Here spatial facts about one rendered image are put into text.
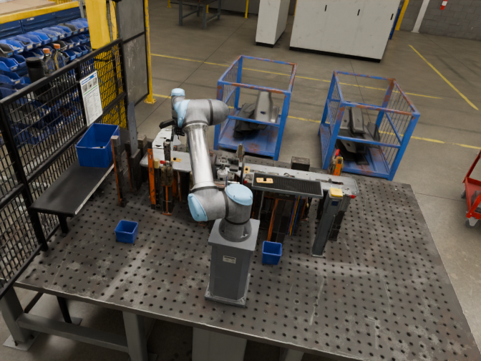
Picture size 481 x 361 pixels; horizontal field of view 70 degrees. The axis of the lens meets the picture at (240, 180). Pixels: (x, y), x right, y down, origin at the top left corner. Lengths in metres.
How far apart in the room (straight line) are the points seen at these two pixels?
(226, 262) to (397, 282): 1.04
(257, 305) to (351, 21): 8.59
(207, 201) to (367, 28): 8.75
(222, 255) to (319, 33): 8.55
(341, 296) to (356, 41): 8.41
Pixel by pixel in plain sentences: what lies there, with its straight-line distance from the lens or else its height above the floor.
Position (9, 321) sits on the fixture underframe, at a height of 0.23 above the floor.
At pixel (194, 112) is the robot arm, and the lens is 1.50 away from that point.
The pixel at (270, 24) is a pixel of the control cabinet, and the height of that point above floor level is 0.56.
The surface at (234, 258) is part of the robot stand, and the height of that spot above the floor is 1.02.
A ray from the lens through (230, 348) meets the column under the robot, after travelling 2.05.
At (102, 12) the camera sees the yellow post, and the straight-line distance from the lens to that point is 2.57.
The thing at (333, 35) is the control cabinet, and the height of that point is 0.51.
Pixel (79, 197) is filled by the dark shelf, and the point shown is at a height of 1.03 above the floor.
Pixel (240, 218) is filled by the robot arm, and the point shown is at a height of 1.22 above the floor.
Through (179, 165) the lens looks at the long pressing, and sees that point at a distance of 2.18.
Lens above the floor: 2.17
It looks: 34 degrees down
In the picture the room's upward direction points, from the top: 7 degrees clockwise
